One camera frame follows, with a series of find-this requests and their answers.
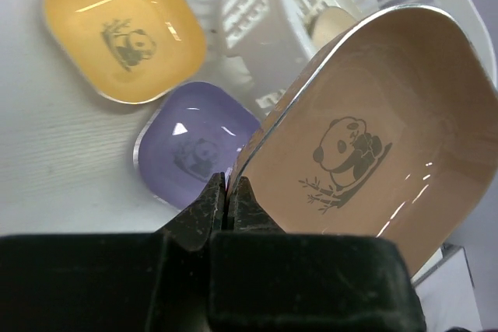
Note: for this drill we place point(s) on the white plastic basket bin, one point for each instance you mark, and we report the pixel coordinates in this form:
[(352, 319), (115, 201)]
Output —
[(271, 38)]

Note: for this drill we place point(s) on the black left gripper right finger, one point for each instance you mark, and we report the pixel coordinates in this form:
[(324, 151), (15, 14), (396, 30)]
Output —
[(244, 213)]

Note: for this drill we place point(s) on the cream square panda plate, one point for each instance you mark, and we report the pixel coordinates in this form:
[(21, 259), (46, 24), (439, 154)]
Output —
[(329, 24)]

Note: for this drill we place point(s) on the purple square panda plate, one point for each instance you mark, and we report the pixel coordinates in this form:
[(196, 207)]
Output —
[(198, 130)]

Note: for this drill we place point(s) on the yellow square plate far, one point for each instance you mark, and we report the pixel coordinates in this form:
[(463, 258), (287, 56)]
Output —
[(130, 51)]

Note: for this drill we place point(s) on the brown square panda plate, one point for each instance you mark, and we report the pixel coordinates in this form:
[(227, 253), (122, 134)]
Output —
[(390, 130)]

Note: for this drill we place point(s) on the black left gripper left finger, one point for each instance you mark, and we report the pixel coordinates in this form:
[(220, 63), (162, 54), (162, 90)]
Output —
[(192, 227)]

